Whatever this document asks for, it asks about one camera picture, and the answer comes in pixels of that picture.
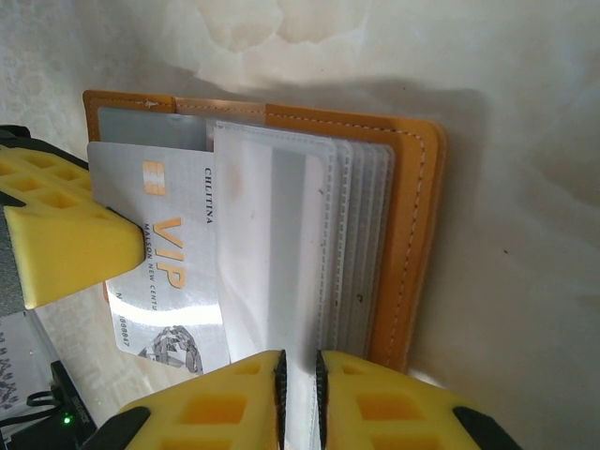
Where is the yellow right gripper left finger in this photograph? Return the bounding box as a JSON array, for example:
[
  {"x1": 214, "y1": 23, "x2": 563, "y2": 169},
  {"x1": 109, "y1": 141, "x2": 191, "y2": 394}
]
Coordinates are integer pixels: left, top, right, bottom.
[{"x1": 91, "y1": 349, "x2": 289, "y2": 450}]

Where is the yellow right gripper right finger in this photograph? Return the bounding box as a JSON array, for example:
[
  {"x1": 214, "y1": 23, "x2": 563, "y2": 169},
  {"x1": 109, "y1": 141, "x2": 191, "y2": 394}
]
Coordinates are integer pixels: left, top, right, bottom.
[{"x1": 315, "y1": 349, "x2": 511, "y2": 450}]

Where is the silver VIP card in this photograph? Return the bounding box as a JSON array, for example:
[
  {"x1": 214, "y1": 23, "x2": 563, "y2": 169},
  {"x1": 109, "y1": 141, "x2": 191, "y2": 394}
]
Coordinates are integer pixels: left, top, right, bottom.
[{"x1": 86, "y1": 142, "x2": 232, "y2": 376}]

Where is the orange leather card holder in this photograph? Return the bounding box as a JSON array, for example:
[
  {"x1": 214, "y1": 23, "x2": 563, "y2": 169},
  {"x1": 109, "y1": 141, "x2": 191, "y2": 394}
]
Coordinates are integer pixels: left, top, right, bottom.
[{"x1": 82, "y1": 88, "x2": 446, "y2": 450}]

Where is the aluminium side rail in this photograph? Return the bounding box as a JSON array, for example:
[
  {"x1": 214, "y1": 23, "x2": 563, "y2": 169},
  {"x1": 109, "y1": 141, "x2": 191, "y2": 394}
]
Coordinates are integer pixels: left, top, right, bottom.
[{"x1": 0, "y1": 307, "x2": 107, "y2": 450}]

